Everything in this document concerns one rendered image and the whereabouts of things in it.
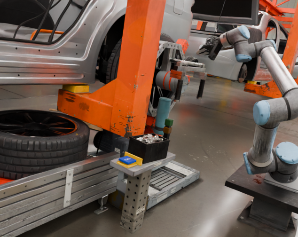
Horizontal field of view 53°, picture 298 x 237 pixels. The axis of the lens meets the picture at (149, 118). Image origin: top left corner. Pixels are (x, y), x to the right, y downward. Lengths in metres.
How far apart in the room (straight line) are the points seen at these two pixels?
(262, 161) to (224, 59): 3.00
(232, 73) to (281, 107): 3.42
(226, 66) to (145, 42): 3.18
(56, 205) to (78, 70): 0.90
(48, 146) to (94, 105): 0.45
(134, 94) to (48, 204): 0.75
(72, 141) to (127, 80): 0.47
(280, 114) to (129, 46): 0.88
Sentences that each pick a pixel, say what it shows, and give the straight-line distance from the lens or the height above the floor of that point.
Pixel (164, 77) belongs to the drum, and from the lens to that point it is 2.18.
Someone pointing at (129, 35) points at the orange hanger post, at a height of 1.11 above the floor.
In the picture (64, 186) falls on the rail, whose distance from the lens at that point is 1.68.
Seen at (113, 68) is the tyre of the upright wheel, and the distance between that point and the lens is 2.12.
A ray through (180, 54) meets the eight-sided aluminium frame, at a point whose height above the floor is 1.04.
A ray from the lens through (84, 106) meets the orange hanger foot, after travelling 2.03.
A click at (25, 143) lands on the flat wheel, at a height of 0.49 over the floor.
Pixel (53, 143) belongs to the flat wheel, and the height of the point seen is 0.49.
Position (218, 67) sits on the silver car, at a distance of 4.79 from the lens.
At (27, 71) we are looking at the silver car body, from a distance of 1.87.
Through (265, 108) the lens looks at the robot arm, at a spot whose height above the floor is 0.89.
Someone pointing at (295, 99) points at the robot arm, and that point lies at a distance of 1.57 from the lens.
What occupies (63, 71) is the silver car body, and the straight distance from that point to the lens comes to 2.02.
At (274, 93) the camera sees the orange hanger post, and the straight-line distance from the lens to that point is 5.72.
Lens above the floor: 1.09
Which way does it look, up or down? 14 degrees down
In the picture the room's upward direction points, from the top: 10 degrees clockwise
